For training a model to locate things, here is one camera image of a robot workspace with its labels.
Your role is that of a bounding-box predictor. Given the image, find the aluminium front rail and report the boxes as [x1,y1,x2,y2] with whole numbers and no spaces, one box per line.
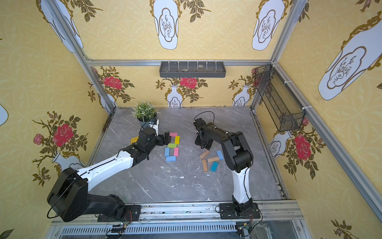
[45,200,312,239]

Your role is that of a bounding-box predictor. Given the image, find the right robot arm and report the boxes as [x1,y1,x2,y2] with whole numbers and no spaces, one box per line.
[194,118,253,217]

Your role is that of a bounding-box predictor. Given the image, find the right circuit board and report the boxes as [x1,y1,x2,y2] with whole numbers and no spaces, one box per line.
[235,222,251,239]

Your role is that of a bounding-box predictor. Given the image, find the green block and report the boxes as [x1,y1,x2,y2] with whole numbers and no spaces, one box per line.
[167,143,178,148]

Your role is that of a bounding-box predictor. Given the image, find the grey wall shelf tray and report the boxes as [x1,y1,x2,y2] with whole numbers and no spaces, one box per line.
[159,60,227,78]

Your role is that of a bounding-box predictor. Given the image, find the wooden block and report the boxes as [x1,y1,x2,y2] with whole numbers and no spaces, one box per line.
[202,159,209,172]
[200,150,210,160]
[207,156,220,163]

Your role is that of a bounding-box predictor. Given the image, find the potted green plant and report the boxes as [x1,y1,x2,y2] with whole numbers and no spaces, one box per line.
[132,102,157,128]

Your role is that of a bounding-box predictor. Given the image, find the wooden block middle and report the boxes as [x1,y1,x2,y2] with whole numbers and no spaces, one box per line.
[207,156,220,163]

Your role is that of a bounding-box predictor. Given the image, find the wooden block lower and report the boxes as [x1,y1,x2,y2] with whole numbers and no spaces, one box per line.
[202,159,209,172]

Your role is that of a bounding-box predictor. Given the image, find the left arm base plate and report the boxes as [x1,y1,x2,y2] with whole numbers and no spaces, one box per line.
[97,204,141,223]

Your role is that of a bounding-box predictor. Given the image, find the wooden block upper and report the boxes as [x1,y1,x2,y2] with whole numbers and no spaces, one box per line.
[200,150,210,160]

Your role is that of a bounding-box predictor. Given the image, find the left circuit board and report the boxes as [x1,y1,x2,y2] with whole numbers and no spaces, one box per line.
[109,224,128,235]

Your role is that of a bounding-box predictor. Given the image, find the black wire mesh basket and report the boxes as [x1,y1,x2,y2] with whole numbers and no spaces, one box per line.
[254,65,305,132]

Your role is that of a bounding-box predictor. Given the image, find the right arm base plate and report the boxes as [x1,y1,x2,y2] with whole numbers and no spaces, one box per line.
[218,200,261,220]

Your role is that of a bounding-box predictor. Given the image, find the teal block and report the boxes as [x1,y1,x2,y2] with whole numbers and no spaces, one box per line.
[210,161,219,172]

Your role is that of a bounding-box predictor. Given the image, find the yellow toy shovel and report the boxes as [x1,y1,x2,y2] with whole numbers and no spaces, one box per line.
[130,136,139,144]

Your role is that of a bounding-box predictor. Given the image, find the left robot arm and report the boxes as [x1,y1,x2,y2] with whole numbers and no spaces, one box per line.
[47,127,171,222]

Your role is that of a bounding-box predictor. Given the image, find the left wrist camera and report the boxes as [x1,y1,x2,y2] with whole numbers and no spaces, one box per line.
[149,119,159,135]

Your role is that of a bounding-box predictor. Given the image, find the circuit board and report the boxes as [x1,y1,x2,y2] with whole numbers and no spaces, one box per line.
[109,224,128,235]
[235,222,251,239]

